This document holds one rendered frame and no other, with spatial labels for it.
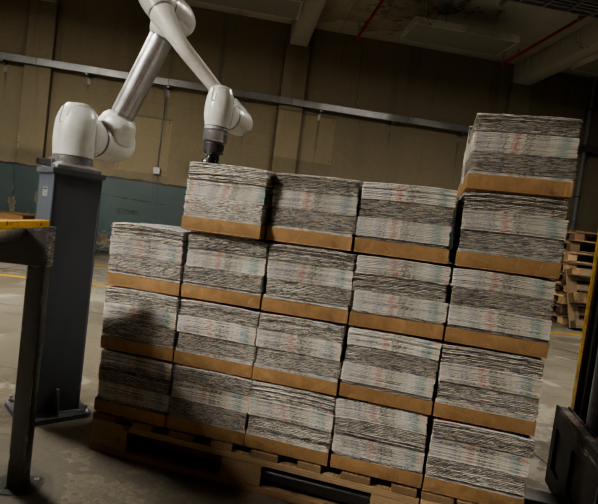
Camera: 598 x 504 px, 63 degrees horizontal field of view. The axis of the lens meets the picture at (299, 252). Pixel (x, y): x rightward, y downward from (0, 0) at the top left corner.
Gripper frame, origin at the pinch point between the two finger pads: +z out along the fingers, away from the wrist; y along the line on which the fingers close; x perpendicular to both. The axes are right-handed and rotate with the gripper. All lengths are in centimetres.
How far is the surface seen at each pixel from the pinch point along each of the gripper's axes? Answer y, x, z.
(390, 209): -18, -69, -4
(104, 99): 523, 446, -146
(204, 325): -18.9, -14.2, 43.2
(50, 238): -48, 25, 20
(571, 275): 551, -276, 21
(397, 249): -18, -73, 8
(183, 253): -18.1, -2.6, 20.4
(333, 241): -18, -53, 9
